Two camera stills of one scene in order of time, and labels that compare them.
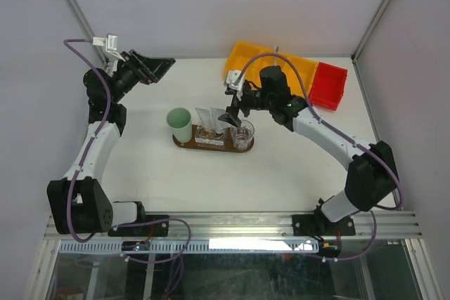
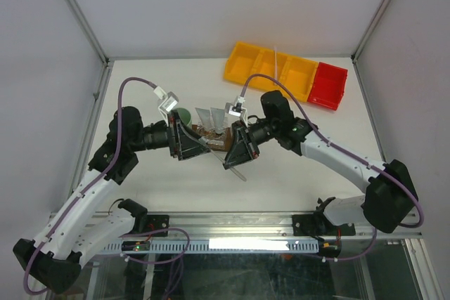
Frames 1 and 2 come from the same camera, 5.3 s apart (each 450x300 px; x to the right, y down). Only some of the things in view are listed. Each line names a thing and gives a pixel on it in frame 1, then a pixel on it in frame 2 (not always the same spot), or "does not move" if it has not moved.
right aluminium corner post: x=375 y=20 does not move
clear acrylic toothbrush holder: x=210 y=138 -> x=209 y=120
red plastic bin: x=328 y=86 does not move
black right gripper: x=232 y=117 -> x=243 y=148
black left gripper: x=148 y=69 -> x=182 y=140
